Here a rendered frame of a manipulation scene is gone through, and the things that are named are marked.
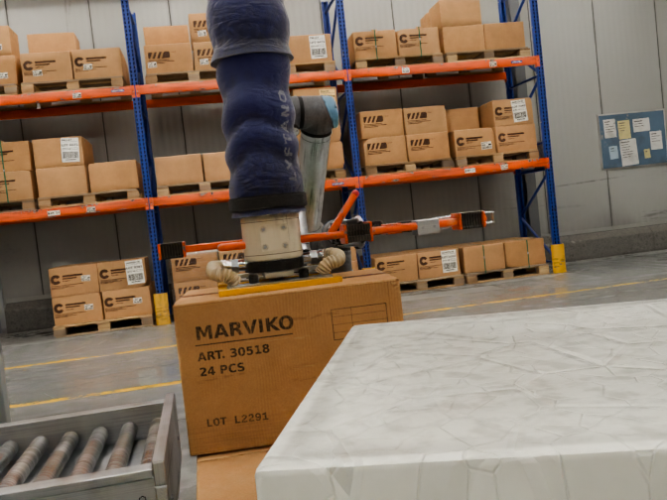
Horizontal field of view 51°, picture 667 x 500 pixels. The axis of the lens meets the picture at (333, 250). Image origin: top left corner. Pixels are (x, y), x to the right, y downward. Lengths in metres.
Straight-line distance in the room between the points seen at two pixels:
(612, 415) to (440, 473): 0.10
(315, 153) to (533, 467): 2.30
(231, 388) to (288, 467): 1.55
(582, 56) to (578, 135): 1.26
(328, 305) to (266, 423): 0.35
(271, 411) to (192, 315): 0.33
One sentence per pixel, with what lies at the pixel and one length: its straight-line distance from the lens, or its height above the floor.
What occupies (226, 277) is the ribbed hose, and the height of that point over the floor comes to 1.00.
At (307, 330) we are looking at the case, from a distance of 1.86.
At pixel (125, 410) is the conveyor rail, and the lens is 2.40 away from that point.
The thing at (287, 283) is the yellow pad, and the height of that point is 0.97.
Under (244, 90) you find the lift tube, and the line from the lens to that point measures 1.99.
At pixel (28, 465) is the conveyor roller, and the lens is 2.21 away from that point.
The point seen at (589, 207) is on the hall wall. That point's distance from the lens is 12.06.
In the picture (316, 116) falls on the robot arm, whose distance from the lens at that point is 2.51.
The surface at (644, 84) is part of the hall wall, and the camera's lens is 12.78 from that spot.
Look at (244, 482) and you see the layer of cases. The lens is 1.72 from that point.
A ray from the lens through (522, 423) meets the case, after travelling 0.38.
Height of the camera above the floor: 1.14
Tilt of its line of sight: 3 degrees down
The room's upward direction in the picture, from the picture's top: 6 degrees counter-clockwise
